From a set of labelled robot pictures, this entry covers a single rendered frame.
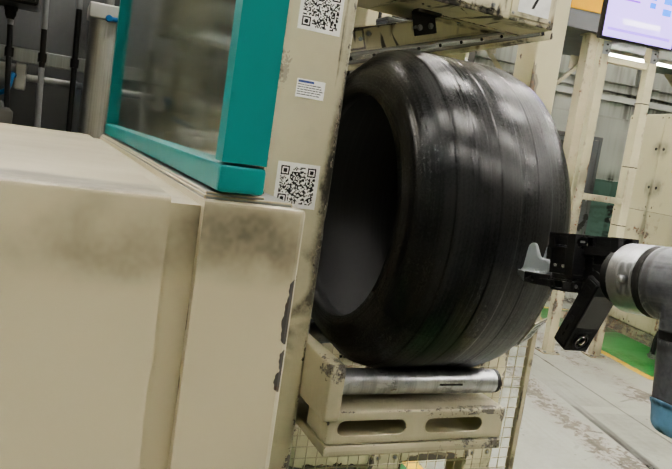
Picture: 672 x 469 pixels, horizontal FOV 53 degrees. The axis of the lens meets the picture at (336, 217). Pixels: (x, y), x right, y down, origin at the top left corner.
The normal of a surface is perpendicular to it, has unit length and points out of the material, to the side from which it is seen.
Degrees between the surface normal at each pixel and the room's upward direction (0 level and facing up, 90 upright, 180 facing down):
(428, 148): 71
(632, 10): 90
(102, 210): 90
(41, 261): 90
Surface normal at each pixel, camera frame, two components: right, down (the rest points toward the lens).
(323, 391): -0.91, -0.09
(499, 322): 0.28, 0.59
